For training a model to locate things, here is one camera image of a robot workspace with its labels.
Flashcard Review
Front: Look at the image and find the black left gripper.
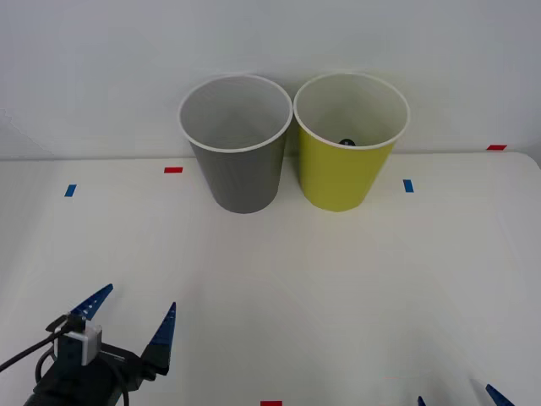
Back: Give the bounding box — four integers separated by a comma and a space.
31, 283, 178, 406

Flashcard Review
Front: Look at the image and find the grey plastic waste bin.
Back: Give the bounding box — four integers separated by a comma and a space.
177, 74, 294, 215

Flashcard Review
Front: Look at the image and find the yellow-green plastic waste bin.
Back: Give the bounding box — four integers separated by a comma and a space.
292, 71, 411, 213

